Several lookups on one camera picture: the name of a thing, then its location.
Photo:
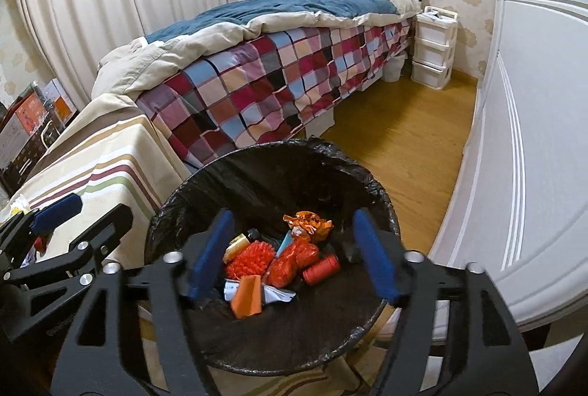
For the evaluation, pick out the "yellow foam fruit net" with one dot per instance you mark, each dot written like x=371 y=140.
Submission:
x=19 y=207

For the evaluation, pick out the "orange plastic bag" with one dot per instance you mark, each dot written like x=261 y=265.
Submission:
x=309 y=226

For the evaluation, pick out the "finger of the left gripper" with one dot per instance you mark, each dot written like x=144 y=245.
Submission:
x=22 y=230
x=84 y=258

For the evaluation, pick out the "red thread spool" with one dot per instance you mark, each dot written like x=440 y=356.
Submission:
x=319 y=272

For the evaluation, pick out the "yellow thread spool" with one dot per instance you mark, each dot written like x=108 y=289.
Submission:
x=238 y=244

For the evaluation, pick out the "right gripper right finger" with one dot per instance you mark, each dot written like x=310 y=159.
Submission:
x=485 y=353

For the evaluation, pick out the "red foam fruit net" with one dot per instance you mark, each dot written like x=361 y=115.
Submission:
x=252 y=261

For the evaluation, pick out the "red plastic bag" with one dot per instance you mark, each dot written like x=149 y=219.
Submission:
x=298 y=256

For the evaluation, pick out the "plaid bed sheet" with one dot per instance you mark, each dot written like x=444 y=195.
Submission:
x=267 y=89

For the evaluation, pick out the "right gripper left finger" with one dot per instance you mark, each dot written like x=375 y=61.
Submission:
x=102 y=351

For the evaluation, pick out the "white plastic drawer unit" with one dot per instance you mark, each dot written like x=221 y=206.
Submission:
x=436 y=30

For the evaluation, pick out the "striped table cloth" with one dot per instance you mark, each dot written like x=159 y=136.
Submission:
x=113 y=154

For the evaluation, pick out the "cardboard boxes stack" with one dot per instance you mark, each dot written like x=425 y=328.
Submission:
x=29 y=127

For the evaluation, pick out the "white wardrobe door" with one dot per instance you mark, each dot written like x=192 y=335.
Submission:
x=519 y=206

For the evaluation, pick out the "black lined trash bin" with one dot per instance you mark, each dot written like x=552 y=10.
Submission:
x=301 y=296

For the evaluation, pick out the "blue beige duvet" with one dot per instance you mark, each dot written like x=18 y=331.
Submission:
x=146 y=62

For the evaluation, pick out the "small white waste bin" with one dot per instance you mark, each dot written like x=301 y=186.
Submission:
x=393 y=68

